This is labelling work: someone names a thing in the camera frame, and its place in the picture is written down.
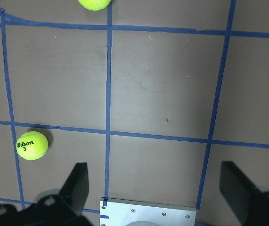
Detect yellow tennis ball far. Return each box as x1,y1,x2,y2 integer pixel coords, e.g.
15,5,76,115
78,0,111,11

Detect Wilson 3 tennis ball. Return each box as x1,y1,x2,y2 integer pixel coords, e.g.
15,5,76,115
16,131,49,161

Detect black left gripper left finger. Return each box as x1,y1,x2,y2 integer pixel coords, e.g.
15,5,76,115
59,162,88,216

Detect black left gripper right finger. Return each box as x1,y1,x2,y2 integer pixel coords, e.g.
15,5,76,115
220,161,261,226

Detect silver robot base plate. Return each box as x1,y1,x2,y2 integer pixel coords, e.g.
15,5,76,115
99,198,196,226

